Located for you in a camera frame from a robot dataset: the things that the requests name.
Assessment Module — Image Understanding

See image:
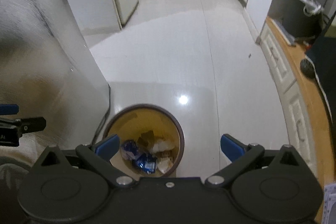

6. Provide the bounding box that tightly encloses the white blue plastic bag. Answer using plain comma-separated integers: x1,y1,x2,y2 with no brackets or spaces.
120,140,139,161

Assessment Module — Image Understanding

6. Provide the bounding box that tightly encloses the brown paper bag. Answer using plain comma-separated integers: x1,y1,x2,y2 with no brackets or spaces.
136,130,155,152

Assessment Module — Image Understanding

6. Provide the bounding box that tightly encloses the crushed blue Pepsi can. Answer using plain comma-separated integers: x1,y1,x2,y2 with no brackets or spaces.
131,153,157,174

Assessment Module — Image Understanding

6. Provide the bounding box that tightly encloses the white paper wad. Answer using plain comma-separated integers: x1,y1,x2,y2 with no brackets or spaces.
149,139,175,153

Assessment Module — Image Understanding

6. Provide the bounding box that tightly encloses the white orange plastic bag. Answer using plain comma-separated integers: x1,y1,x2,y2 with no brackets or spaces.
157,157,174,174

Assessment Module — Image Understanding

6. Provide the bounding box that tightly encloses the red gold cigarette box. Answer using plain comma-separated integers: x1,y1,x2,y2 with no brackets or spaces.
157,150,174,162

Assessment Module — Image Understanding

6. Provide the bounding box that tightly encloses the yellow round trash bin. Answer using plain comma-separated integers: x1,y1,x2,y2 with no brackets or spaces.
103,104,185,180

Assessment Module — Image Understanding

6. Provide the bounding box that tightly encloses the wooden top low cabinet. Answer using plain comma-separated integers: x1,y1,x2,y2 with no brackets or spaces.
256,16,336,222

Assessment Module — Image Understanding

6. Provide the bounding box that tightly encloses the black have a nice day cloth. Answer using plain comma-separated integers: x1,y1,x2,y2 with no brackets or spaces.
304,12,336,135

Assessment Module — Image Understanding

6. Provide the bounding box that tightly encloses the black bin with liner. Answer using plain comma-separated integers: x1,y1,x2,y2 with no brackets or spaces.
282,0,323,39

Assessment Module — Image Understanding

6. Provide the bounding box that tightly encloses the black cable on floor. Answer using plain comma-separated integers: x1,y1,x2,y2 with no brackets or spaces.
90,83,112,146

